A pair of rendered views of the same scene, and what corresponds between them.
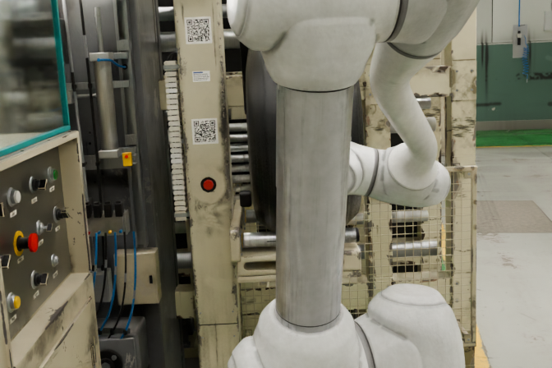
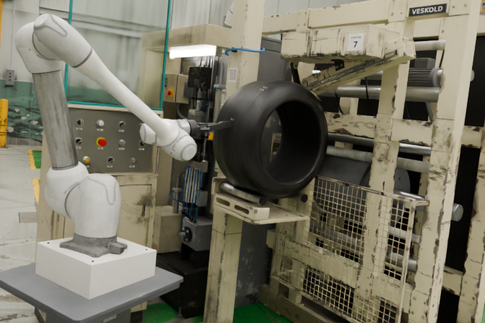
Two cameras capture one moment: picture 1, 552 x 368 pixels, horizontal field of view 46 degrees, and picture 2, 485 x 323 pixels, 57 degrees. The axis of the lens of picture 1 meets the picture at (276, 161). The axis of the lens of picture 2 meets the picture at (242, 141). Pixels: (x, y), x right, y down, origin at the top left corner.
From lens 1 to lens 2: 191 cm
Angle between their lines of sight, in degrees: 53
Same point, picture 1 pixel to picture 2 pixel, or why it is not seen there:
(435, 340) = (81, 192)
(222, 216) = not seen: hidden behind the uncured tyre
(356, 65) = (32, 64)
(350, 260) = (251, 213)
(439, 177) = (176, 144)
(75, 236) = (154, 156)
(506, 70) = not seen: outside the picture
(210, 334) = (214, 236)
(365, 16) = (27, 47)
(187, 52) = (228, 86)
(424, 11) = (38, 46)
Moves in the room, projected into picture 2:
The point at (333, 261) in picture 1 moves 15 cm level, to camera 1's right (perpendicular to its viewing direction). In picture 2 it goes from (51, 141) to (62, 146)
